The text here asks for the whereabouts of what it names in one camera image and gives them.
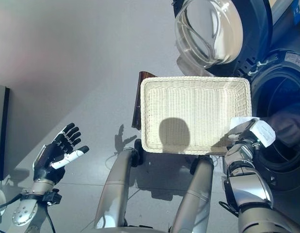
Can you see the dark grey washing machine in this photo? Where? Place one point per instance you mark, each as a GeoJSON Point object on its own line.
{"type": "Point", "coordinates": [280, 97]}

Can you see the white wicker laundry basket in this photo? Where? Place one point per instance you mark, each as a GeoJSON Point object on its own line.
{"type": "Point", "coordinates": [188, 109]}

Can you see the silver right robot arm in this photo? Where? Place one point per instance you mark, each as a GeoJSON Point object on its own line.
{"type": "Point", "coordinates": [246, 179]}

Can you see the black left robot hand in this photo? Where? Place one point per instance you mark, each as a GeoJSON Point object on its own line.
{"type": "Point", "coordinates": [48, 162]}

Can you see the round glass washing machine door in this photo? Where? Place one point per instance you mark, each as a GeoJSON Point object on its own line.
{"type": "Point", "coordinates": [208, 31]}

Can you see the small blue white sticker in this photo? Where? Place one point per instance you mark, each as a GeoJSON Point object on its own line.
{"type": "Point", "coordinates": [298, 14]}

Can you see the grey cabinet with black edge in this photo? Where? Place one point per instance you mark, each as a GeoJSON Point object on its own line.
{"type": "Point", "coordinates": [0, 136]}

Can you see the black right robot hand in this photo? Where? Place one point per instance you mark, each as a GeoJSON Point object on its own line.
{"type": "Point", "coordinates": [251, 132]}

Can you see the brown wooden stool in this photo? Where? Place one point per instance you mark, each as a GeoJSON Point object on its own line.
{"type": "Point", "coordinates": [136, 102]}

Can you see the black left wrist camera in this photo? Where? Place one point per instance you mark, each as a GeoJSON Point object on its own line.
{"type": "Point", "coordinates": [52, 197]}

